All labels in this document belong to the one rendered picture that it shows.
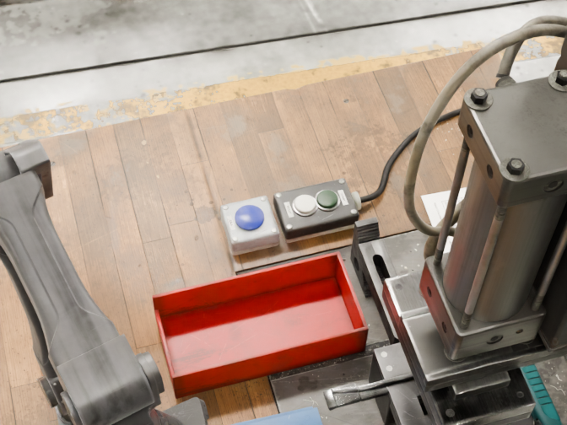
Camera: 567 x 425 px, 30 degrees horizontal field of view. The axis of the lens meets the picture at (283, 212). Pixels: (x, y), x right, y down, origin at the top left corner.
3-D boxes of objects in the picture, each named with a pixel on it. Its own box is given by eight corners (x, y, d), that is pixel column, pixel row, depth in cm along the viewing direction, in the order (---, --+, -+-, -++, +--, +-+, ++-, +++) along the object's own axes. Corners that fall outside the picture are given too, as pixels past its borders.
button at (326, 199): (313, 200, 148) (314, 191, 146) (333, 196, 148) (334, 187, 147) (320, 217, 146) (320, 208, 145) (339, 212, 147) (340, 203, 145)
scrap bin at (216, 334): (155, 318, 139) (151, 295, 134) (337, 274, 143) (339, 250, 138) (175, 399, 132) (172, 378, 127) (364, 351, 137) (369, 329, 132)
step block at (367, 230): (349, 258, 145) (354, 221, 137) (370, 253, 145) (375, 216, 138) (364, 298, 141) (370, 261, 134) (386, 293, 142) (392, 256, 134)
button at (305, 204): (291, 205, 147) (292, 196, 146) (311, 201, 148) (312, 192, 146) (297, 222, 146) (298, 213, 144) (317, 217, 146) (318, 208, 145)
